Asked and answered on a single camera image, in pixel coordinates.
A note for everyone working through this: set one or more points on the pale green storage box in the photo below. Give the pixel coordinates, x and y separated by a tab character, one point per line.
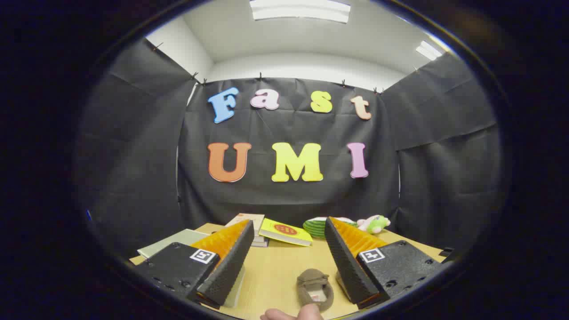
178	240

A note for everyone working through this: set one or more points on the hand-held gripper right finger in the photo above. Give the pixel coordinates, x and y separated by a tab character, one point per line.
351	271

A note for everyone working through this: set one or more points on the pink and green plush toy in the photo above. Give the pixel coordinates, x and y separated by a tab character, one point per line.
375	223

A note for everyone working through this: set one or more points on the grey book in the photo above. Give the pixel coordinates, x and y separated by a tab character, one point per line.
261	244
261	239

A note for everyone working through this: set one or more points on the beige cover book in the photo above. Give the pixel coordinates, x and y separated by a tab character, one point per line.
243	221

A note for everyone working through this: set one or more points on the black table clamp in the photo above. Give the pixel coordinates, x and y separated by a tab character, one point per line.
446	252

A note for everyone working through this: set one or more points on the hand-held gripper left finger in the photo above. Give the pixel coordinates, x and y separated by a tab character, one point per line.
222	275

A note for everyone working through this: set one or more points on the watermelon slice plush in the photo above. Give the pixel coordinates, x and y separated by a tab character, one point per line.
313	227

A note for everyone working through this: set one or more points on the yellow book with red seal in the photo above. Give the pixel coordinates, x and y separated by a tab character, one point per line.
284	231

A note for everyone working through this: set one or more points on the ceiling light panel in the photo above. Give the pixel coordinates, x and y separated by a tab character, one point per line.
300	11
429	50

